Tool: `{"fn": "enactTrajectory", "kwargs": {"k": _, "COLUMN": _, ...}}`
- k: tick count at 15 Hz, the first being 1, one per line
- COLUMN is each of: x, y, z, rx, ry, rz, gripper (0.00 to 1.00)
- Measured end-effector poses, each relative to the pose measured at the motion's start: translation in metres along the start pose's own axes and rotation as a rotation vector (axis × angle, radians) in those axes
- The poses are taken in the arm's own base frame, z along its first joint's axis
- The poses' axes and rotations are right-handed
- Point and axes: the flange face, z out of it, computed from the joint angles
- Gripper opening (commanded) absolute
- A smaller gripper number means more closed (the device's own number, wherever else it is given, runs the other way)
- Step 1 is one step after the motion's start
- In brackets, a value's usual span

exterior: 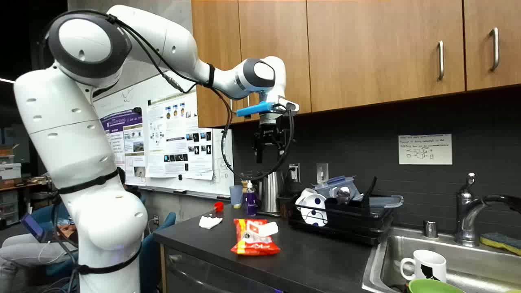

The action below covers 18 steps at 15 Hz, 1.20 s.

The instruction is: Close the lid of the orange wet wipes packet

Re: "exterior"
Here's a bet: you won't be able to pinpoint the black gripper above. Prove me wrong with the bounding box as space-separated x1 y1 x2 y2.
255 113 290 163

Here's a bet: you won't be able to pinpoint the orange wet wipes packet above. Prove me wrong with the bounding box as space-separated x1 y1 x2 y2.
232 218 281 257

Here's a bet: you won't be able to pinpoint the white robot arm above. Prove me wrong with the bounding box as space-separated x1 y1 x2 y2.
14 5 287 293

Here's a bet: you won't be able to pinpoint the blue plastic lid in rack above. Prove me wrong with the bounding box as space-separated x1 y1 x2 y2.
365 196 404 210

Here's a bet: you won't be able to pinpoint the steel thermos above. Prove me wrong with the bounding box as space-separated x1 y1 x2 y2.
263 171 281 213

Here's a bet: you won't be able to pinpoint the blue plastic cup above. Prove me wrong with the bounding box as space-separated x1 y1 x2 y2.
230 186 243 210

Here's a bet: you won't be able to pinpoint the purple bottle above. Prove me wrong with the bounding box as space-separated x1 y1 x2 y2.
243 181 258 217

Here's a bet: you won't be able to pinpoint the white patterned mug in rack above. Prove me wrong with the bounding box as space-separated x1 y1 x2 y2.
295 189 328 227

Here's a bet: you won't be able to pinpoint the small red object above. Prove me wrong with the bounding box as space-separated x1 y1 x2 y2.
214 202 225 213

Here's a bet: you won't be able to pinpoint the white crumpled tissue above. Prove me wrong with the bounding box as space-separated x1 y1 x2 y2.
199 217 224 230

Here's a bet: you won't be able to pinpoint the wooden upper cabinets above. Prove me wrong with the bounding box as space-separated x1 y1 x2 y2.
193 0 521 114

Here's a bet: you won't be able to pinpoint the whiteboard with posters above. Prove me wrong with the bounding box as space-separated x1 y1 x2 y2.
93 77 235 199

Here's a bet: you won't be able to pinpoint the black dish rack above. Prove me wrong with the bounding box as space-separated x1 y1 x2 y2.
289 199 395 246

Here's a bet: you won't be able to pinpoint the white paper sign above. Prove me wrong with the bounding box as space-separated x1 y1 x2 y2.
398 134 453 166

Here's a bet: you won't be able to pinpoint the small steel cup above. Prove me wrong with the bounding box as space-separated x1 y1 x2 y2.
424 220 439 238

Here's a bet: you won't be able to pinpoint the white black mug in sink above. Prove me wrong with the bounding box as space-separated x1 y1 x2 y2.
400 249 448 282

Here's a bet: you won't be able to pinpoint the chrome sink faucet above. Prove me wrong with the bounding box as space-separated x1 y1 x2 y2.
455 173 521 248

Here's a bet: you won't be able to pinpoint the green bowl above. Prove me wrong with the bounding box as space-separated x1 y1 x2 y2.
408 279 465 293

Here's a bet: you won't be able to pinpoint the stainless steel sink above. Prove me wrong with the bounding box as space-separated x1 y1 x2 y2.
362 228 521 293

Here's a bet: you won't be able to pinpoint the yellow green sponge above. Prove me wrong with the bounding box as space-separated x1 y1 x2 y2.
481 233 521 256

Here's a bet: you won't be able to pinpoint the seated person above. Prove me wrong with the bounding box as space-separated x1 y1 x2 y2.
0 205 77 293

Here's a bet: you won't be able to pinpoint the wall power outlet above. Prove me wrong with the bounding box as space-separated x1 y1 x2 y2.
316 163 330 186

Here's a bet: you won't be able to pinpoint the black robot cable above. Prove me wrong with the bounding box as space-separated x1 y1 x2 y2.
106 15 297 183

